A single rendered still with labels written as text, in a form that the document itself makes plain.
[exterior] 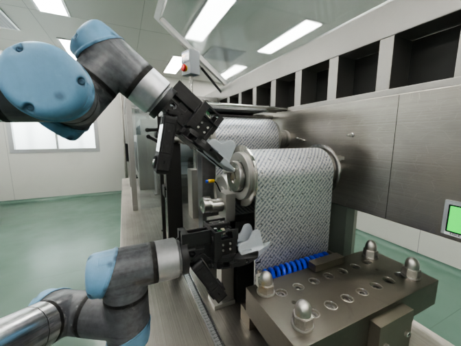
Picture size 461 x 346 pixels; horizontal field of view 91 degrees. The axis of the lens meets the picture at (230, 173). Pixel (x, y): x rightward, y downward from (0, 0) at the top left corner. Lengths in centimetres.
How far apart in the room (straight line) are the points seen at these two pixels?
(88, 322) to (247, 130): 61
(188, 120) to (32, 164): 587
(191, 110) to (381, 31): 50
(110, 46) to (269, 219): 45
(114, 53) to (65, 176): 576
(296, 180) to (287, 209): 7
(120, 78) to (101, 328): 43
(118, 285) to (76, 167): 570
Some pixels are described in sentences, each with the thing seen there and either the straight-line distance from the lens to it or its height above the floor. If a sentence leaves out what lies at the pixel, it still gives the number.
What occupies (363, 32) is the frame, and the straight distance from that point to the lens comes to 77.
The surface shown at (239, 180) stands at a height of 124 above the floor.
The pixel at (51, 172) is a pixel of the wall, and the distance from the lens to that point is 620.
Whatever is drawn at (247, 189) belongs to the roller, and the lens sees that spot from 51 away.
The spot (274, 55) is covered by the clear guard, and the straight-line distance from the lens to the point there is 108.
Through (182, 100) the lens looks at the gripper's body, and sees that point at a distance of 47.
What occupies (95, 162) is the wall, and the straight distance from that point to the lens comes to 604.
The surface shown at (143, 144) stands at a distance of 146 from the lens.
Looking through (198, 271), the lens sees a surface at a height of 108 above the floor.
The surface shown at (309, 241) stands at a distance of 65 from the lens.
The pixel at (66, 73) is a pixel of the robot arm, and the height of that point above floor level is 141.
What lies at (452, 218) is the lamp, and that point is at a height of 119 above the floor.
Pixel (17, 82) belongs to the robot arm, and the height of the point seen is 139.
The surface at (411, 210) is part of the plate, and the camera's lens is 66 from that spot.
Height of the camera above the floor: 134
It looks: 9 degrees down
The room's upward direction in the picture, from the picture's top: straight up
